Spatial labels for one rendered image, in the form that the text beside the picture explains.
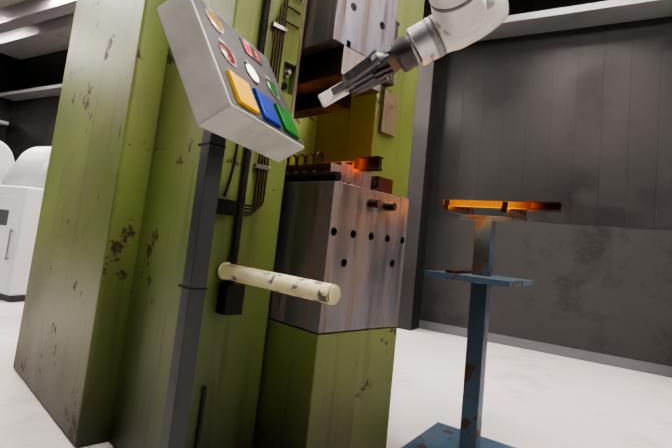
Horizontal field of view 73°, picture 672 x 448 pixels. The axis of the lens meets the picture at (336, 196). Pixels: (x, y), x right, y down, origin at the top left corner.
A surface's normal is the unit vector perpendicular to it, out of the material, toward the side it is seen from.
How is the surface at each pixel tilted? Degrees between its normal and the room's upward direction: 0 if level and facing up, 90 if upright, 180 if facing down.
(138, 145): 90
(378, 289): 90
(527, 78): 90
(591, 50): 90
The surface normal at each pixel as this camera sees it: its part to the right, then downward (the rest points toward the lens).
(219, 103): -0.33, -0.13
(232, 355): 0.71, 0.00
